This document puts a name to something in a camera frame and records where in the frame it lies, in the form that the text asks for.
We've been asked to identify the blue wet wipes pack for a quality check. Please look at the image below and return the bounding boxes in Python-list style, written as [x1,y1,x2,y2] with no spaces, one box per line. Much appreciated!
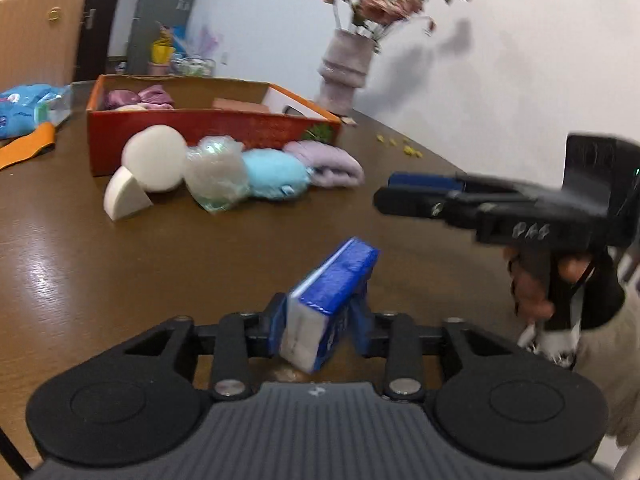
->
[0,83,73,141]

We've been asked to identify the clear white puff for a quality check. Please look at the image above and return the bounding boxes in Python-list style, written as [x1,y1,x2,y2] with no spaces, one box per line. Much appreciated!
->
[182,135,250,215]

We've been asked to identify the pink layered sponge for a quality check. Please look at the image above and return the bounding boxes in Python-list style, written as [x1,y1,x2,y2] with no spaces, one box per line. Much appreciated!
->
[212,97,271,113]

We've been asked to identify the blue tissue packet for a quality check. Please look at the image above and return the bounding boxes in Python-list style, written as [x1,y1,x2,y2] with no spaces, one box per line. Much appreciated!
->
[279,236,380,375]

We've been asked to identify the purple knit pouch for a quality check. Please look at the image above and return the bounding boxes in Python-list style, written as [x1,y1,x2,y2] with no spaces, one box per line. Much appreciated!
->
[283,140,365,189]

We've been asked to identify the grey refrigerator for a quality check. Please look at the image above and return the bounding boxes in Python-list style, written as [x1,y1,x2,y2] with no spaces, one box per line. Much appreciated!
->
[125,0,206,73]

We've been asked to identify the orange cardboard box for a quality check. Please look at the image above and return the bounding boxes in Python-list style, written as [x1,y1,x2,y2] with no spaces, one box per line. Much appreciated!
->
[86,74,343,177]

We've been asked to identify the pink ceramic vase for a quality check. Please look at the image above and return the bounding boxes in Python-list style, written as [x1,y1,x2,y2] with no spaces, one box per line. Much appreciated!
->
[318,29,377,116]

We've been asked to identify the dark entrance door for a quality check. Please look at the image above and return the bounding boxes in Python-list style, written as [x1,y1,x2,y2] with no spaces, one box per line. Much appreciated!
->
[55,0,132,81]

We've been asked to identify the bunch of dried pink roses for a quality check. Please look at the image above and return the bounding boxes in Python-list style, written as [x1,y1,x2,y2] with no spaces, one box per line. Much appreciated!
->
[312,0,476,53]

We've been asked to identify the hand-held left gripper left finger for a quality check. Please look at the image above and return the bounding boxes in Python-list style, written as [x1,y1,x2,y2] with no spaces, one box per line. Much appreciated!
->
[80,294,288,401]

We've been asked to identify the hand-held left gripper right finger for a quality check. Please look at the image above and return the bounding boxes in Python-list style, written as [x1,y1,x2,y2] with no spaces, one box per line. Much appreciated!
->
[350,300,551,402]

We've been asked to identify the pale purple paper decoration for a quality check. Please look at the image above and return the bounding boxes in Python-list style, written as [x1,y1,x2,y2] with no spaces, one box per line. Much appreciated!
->
[200,25,224,66]

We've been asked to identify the light blue plush toy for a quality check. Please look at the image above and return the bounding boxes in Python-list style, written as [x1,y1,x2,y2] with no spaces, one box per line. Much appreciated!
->
[242,148,312,202]

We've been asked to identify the person's right hand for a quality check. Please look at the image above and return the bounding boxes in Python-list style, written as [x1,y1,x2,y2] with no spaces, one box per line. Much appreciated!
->
[505,252,597,322]

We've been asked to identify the white wedge sponge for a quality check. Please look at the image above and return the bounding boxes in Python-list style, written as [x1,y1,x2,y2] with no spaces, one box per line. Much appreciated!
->
[103,166,154,221]

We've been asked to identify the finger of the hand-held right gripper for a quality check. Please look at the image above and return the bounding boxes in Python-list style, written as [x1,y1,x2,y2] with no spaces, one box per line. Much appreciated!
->
[374,186,451,221]
[389,172,468,192]

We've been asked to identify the peach ribbed suitcase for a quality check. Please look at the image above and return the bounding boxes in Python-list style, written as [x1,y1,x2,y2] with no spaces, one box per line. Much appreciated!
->
[0,0,85,88]

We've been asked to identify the pink satin bow scrunchie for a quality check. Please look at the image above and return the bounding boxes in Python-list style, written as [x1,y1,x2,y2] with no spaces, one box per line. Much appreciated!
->
[105,85,175,111]

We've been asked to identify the scattered yellow petal bits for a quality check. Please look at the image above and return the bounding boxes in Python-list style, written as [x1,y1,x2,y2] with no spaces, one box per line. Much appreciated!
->
[376,132,421,157]

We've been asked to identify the white round sponge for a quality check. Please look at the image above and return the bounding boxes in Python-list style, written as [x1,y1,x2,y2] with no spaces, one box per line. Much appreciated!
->
[121,125,187,193]

